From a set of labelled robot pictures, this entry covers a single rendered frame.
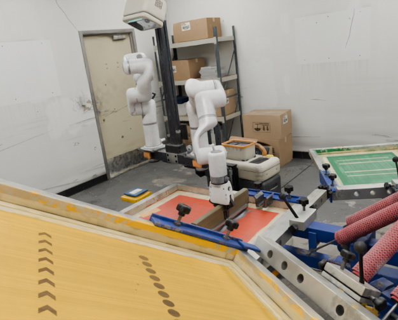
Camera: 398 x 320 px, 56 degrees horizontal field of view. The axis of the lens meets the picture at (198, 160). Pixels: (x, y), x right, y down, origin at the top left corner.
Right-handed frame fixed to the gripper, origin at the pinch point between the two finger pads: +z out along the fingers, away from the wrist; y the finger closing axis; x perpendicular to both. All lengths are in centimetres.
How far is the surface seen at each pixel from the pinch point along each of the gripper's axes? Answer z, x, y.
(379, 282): -4, 27, -70
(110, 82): -35, -249, 366
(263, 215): 5.5, -15.1, -11.8
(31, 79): -56, -124, 360
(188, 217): 5.6, 0.9, 20.1
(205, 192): 4.0, -25.1, 28.9
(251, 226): 5.5, -3.0, -12.4
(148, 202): 3.4, -1.2, 48.7
